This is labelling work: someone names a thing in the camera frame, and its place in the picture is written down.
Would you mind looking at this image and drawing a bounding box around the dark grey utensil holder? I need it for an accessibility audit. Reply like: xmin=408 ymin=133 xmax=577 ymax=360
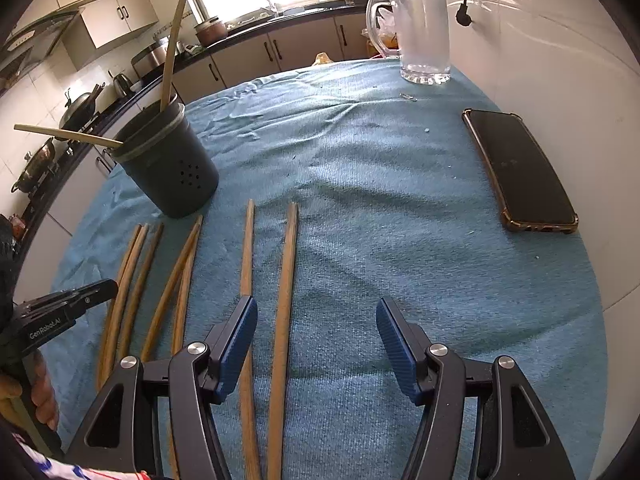
xmin=111 ymin=92 xmax=221 ymax=219

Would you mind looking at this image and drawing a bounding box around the clear glass mug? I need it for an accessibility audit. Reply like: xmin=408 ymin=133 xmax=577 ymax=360
xmin=365 ymin=0 xmax=452 ymax=86

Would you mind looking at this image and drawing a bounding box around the black smartphone in brown case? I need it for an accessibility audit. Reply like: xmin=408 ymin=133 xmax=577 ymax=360
xmin=461 ymin=108 xmax=580 ymax=234

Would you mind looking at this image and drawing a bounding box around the range hood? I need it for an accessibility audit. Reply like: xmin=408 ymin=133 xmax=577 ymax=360
xmin=0 ymin=7 xmax=83 ymax=91

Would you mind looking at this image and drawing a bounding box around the black wok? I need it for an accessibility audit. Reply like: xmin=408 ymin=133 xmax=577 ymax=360
xmin=59 ymin=82 xmax=106 ymax=131

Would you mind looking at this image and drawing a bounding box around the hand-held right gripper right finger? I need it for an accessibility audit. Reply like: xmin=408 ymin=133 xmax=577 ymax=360
xmin=376 ymin=296 xmax=581 ymax=480

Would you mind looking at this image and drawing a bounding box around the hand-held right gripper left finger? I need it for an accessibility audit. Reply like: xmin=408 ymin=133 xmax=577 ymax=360
xmin=65 ymin=295 xmax=259 ymax=480

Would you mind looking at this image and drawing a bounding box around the blue table cloth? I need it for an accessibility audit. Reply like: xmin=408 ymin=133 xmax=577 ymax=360
xmin=37 ymin=57 xmax=608 ymax=480

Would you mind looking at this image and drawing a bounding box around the curved wooden chopstick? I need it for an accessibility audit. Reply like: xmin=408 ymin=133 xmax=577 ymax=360
xmin=117 ymin=222 xmax=166 ymax=361

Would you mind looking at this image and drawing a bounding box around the plastic bag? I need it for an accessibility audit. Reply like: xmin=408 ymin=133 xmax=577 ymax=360
xmin=361 ymin=10 xmax=403 ymax=58

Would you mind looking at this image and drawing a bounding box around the dark frying pan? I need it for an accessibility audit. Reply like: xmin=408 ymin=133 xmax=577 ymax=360
xmin=22 ymin=137 xmax=56 ymax=181

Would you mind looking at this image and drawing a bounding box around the bunch of wooden chopsticks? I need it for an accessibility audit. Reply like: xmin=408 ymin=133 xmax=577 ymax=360
xmin=96 ymin=199 xmax=301 ymax=480

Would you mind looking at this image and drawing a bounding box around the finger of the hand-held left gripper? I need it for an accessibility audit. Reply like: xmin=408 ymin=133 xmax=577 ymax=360
xmin=14 ymin=279 xmax=120 ymax=322

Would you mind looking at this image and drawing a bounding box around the person's left hand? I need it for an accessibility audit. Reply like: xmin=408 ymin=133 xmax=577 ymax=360
xmin=27 ymin=350 xmax=60 ymax=431

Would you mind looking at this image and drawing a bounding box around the steel rice cooker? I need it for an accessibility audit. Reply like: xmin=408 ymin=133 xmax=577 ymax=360
xmin=131 ymin=42 xmax=171 ymax=78

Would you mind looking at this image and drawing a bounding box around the pale bamboo chopstick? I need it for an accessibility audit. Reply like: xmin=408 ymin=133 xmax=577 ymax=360
xmin=13 ymin=124 xmax=125 ymax=150
xmin=160 ymin=0 xmax=198 ymax=113

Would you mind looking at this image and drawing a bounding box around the brown clay pot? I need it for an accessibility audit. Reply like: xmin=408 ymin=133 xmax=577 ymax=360
xmin=194 ymin=16 xmax=228 ymax=47

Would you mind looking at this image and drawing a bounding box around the person's printed clothing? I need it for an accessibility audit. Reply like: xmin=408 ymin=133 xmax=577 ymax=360
xmin=10 ymin=430 xmax=151 ymax=480

